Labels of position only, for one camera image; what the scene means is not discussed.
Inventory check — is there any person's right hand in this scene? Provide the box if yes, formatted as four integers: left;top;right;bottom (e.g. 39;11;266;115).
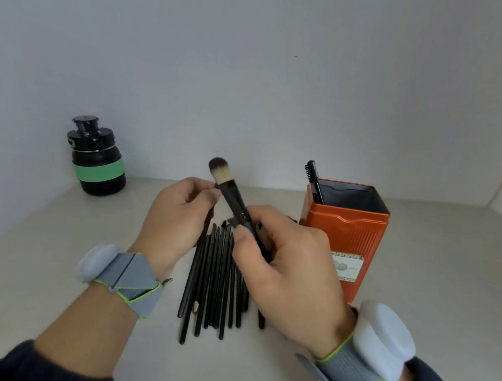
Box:
221;203;366;361

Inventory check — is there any person's left hand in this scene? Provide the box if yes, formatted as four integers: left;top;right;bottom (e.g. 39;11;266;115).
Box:
126;172;224;282

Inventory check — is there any white foundation makeup brush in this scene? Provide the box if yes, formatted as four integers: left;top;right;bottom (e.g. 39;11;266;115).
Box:
200;156;280;263

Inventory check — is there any orange square tin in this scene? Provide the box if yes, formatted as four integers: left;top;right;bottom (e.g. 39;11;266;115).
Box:
292;177;393;307

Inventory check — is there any pile of black makeup brushes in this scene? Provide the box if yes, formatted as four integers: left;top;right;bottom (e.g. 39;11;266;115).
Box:
175;207;276;352

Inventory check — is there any person's left forearm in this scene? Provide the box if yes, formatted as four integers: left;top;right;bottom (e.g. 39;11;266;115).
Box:
0;273;145;381

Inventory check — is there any black green water bottle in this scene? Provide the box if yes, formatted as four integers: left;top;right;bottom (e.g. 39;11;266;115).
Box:
61;114;132;199

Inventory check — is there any beige table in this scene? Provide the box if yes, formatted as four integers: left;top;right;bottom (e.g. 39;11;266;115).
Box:
0;162;502;381

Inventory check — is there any white wrist tracker grey strap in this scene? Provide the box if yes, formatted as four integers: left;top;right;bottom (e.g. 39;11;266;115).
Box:
293;294;420;381
72;240;176;322

